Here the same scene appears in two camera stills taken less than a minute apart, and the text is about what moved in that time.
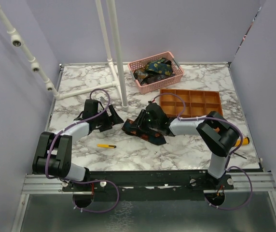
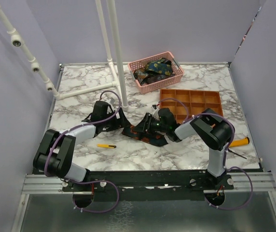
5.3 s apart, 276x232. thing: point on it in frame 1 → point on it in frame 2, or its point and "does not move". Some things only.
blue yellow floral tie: x=162 y=65 does not move
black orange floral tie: x=129 y=126 does not move
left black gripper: x=114 y=118 → x=119 y=123
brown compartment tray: x=199 y=103 does not move
